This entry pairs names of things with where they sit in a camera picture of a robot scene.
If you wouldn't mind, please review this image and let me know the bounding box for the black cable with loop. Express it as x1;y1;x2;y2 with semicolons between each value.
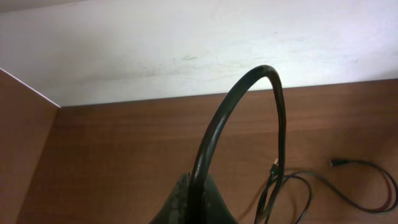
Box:
185;64;287;224

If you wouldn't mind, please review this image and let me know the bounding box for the black thin cable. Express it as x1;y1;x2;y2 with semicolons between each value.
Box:
238;158;313;224

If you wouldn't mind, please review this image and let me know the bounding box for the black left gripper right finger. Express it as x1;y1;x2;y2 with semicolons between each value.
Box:
203;175;237;224

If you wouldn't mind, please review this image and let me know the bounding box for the brown wooden side panel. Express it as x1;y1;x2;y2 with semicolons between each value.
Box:
1;70;58;223

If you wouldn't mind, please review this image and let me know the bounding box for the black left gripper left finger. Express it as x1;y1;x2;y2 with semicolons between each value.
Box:
149;173;190;224

